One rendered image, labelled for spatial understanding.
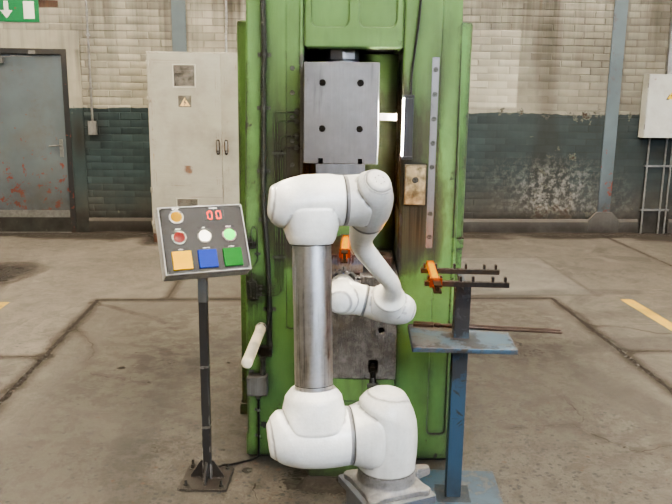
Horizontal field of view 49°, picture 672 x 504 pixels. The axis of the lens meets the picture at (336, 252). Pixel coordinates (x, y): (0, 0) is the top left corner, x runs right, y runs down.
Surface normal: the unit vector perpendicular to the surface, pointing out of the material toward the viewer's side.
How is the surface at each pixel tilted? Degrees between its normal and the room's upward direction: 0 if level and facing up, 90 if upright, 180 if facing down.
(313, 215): 87
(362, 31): 90
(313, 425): 79
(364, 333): 90
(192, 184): 90
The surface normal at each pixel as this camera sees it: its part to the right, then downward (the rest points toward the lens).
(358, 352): -0.03, 0.21
